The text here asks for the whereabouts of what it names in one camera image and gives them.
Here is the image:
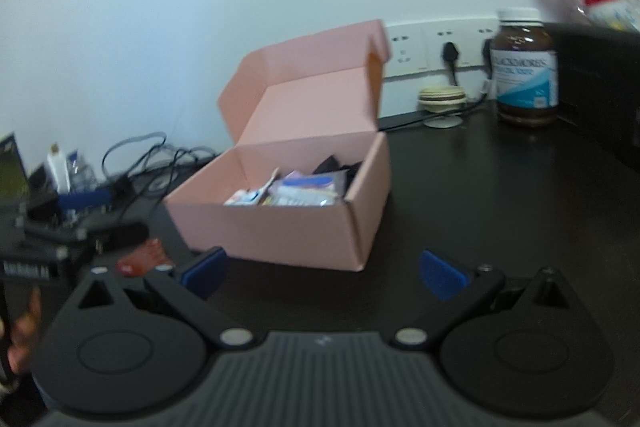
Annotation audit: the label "black desktop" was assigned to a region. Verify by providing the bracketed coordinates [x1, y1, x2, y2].
[0, 104, 640, 427]

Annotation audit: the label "white bottle with red label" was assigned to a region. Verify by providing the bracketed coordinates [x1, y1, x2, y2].
[223, 188, 262, 206]

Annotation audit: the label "clear bottle with blue cap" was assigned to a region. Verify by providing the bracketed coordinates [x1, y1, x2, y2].
[67, 152, 98, 192]

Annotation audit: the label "clear packet with blue card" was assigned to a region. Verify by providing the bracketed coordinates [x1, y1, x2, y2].
[277, 171, 347, 208]

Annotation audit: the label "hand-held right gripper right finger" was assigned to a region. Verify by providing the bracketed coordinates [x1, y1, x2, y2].
[392, 250, 575, 350]

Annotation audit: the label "black power adapter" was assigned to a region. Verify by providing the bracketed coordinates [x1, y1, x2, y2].
[110, 176, 135, 201]

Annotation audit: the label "pink cardboard box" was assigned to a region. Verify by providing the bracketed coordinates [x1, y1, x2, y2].
[164, 19, 392, 274]

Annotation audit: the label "white upright tube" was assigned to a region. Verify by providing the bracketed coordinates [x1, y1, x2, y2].
[46, 146, 71, 195]

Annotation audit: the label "black desktop speaker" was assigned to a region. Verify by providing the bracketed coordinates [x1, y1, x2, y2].
[27, 164, 53, 198]

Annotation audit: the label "person's left hand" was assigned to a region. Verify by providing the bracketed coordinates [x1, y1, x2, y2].
[0, 288, 44, 375]

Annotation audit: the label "white wall socket row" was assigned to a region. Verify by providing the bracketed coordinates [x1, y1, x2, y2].
[385, 18, 501, 80]

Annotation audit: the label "black bow hair clip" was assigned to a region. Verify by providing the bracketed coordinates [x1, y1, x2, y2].
[312, 155, 363, 198]

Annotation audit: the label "tangled black cables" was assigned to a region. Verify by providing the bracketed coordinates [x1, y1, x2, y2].
[102, 133, 221, 218]

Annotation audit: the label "red translucent comb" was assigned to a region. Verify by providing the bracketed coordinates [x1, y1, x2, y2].
[116, 238, 176, 278]

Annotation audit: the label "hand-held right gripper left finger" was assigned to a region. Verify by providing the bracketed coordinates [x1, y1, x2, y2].
[76, 247, 253, 350]

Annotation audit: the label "black cabinet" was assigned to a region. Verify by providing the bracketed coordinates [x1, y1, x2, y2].
[542, 22, 640, 180]

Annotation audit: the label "brown supplement bottle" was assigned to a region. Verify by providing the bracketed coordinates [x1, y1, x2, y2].
[489, 7, 559, 128]

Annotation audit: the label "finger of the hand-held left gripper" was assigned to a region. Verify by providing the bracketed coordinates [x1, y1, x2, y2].
[17, 188, 113, 230]
[75, 222, 151, 254]

